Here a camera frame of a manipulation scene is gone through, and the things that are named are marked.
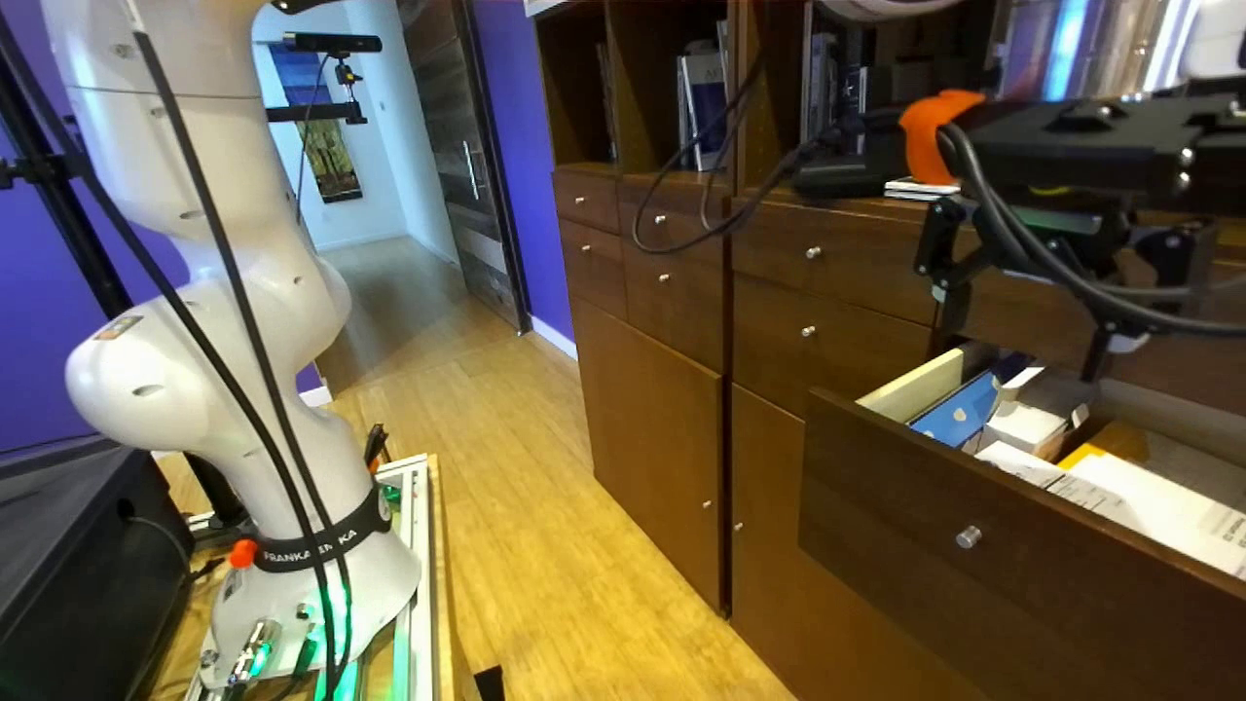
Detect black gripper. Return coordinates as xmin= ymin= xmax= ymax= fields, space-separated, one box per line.
xmin=911 ymin=91 xmax=1246 ymax=382

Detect medium dark wooden drawer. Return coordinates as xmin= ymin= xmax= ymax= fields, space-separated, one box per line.
xmin=729 ymin=192 xmax=954 ymax=327
xmin=729 ymin=269 xmax=939 ymax=419

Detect narrow dark wooden drawer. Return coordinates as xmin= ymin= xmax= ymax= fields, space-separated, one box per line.
xmin=620 ymin=240 xmax=729 ymax=376
xmin=615 ymin=187 xmax=729 ymax=273

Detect small dark wooden drawer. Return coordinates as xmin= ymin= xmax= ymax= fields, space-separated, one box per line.
xmin=551 ymin=162 xmax=621 ymax=239
xmin=557 ymin=219 xmax=625 ymax=327

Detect white rectangular box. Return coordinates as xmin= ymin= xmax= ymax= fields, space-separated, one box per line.
xmin=984 ymin=385 xmax=1097 ymax=461

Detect flat white book stack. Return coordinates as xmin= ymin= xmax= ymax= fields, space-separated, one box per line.
xmin=880 ymin=170 xmax=967 ymax=212

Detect blue flat box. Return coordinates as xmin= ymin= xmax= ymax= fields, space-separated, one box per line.
xmin=906 ymin=370 xmax=1004 ymax=453

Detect yellow flat item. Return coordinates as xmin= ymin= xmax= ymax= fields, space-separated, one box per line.
xmin=1055 ymin=419 xmax=1155 ymax=479

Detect small white box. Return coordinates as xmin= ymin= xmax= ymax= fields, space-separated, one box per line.
xmin=969 ymin=437 xmax=1068 ymax=489

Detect black box on shelf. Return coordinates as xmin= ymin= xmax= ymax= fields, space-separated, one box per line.
xmin=790 ymin=152 xmax=911 ymax=205

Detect row of upright books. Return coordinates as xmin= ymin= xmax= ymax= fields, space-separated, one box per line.
xmin=989 ymin=0 xmax=1246 ymax=100

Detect large white paper box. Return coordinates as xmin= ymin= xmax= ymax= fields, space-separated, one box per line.
xmin=1049 ymin=453 xmax=1246 ymax=580

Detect dark upright books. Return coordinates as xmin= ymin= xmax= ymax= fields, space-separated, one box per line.
xmin=793 ymin=22 xmax=872 ymax=147

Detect dark wooden shelf unit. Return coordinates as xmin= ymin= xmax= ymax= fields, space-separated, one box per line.
xmin=522 ymin=0 xmax=1246 ymax=701

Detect upright books with white spines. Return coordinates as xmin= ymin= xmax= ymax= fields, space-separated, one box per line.
xmin=673 ymin=41 xmax=733 ymax=179

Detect wide dark cabinet door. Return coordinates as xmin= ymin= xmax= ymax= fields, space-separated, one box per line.
xmin=729 ymin=382 xmax=989 ymax=701

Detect tall dark cabinet door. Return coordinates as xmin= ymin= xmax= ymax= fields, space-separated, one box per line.
xmin=573 ymin=306 xmax=729 ymax=610

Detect small black clip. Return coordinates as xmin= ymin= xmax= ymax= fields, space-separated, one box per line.
xmin=362 ymin=419 xmax=397 ymax=476

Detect black boom bar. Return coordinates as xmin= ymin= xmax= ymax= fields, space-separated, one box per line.
xmin=265 ymin=99 xmax=370 ymax=134

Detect black equipment case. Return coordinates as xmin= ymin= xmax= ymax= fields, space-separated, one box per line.
xmin=0 ymin=439 xmax=197 ymax=701

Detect black gripper cable bundle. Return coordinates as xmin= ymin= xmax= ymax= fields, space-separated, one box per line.
xmin=939 ymin=119 xmax=1246 ymax=343

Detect orange cable wrap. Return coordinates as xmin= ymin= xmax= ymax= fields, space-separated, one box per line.
xmin=897 ymin=86 xmax=989 ymax=187

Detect long black wrist cable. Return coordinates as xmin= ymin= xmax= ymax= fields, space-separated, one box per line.
xmin=625 ymin=54 xmax=906 ymax=262

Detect dark wall poster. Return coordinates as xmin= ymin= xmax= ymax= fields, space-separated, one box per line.
xmin=298 ymin=112 xmax=365 ymax=205

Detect black camera on stand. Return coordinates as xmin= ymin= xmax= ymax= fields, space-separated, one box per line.
xmin=284 ymin=32 xmax=388 ymax=57

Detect black velcro strap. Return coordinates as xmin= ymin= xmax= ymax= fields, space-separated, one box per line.
xmin=249 ymin=488 xmax=393 ymax=575

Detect blue wall panel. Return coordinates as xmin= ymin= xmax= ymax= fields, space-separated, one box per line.
xmin=265 ymin=38 xmax=341 ymax=112

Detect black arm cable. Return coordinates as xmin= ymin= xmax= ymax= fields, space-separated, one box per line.
xmin=0 ymin=22 xmax=328 ymax=562
xmin=122 ymin=0 xmax=346 ymax=696

